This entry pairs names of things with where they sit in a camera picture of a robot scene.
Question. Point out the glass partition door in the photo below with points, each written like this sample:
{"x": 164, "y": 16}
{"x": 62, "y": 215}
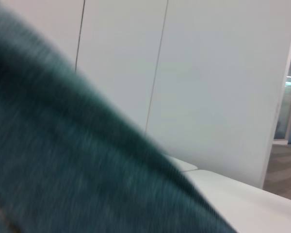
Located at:
{"x": 287, "y": 102}

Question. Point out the blue denim shorts with embroidery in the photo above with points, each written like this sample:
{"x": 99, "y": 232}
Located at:
{"x": 63, "y": 145}

